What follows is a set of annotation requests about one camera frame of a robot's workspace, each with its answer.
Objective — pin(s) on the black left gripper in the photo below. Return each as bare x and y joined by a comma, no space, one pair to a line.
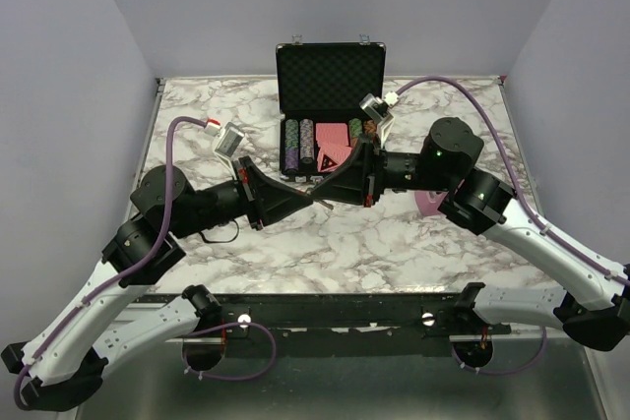
272,201

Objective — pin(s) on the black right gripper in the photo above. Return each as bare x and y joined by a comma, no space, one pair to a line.
358,179

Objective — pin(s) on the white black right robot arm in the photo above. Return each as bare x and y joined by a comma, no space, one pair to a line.
590,301

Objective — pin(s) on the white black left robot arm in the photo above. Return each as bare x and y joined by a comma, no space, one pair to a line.
67,363

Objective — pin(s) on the red triangular dealer button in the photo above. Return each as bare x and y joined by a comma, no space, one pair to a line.
326,163

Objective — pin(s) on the red playing card deck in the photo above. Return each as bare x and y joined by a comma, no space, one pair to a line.
333,138

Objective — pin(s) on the green chip stack right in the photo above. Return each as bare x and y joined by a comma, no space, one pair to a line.
355,128

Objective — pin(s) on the orange black chip stack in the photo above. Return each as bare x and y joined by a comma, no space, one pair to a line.
369,128

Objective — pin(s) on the orange blue chip stack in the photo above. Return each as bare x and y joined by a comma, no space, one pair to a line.
306,141

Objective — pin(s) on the green blue chip stack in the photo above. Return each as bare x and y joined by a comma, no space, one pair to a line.
291,145

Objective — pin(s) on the pink box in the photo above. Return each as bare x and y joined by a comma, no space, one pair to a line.
428,202

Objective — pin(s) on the black poker chip case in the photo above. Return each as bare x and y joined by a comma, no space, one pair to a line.
325,82

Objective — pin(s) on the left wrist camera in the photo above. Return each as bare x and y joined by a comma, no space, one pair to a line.
226,140

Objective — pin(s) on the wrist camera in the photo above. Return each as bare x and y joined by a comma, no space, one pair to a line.
379,109
226,140

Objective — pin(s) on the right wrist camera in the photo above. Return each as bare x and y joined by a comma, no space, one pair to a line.
379,109

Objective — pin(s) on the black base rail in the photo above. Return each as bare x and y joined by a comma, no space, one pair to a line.
342,325

